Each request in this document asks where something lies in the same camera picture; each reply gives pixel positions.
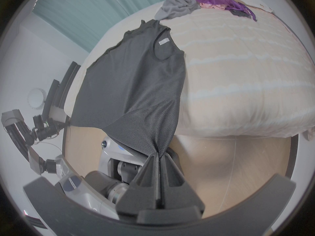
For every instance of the small black garment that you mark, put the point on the small black garment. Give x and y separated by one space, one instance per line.
238 13

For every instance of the black T-shirt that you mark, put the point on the black T-shirt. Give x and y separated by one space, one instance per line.
135 82

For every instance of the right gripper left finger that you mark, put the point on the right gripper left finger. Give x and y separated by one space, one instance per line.
145 188

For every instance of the pink garment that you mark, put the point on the pink garment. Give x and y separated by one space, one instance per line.
214 6

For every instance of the grey garment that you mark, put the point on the grey garment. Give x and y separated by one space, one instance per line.
177 6

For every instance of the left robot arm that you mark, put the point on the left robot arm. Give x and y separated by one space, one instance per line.
39 131

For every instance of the round white ceiling lamp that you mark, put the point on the round white ceiling lamp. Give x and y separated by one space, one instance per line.
36 97

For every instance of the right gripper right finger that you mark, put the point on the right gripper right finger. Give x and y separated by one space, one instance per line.
177 188

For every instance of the bed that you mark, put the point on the bed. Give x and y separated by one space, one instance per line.
246 77

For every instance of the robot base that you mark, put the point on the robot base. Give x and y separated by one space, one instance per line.
108 154

